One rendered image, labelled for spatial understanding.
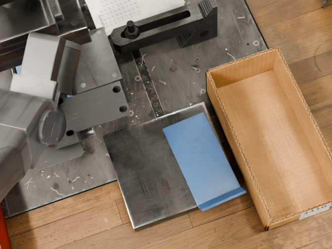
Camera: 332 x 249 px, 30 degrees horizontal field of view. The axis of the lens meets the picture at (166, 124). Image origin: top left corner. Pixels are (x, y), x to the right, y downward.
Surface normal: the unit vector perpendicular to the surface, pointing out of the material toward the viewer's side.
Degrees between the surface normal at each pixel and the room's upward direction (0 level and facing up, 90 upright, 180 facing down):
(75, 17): 0
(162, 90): 0
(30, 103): 23
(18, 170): 88
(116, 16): 0
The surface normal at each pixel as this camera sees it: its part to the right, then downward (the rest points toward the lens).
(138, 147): -0.07, -0.40
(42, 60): -0.15, -0.07
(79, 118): 0.07, -0.02
